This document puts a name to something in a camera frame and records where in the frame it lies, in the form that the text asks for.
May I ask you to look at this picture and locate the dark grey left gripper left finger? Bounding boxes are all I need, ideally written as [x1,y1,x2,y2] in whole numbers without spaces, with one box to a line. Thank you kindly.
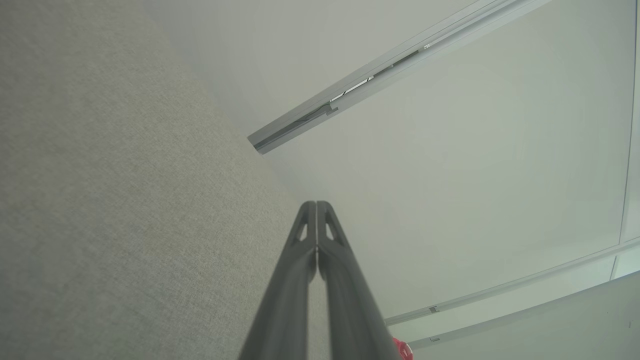
[238,201,318,360]

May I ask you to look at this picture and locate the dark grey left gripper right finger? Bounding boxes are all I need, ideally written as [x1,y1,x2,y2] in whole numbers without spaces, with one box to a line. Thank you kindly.
[316,201,402,360]

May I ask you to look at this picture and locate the red shorts with white stripe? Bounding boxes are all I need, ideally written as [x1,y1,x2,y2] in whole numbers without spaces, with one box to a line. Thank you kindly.
[392,338,414,360]

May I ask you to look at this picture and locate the grey metal support bar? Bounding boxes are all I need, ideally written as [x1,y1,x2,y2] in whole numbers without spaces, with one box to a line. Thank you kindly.
[384,237,640,327]
[407,270,640,351]

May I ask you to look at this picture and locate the grey metal partition post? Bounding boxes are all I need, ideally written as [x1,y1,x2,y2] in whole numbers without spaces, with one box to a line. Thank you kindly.
[247,0,553,155]

